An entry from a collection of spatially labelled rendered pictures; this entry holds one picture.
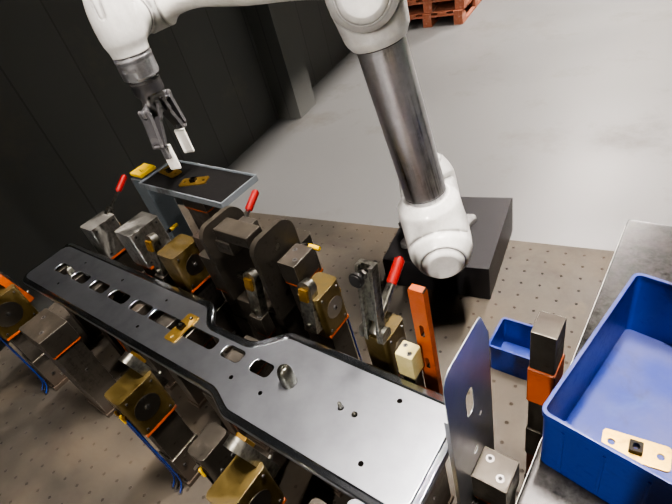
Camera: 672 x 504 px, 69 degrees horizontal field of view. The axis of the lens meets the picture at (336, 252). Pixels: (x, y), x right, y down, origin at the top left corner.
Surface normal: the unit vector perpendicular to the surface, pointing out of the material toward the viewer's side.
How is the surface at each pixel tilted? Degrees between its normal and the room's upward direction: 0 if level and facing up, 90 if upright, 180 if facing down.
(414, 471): 0
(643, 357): 0
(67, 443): 0
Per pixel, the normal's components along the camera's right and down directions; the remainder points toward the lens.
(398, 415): -0.22, -0.75
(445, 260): 0.00, 0.73
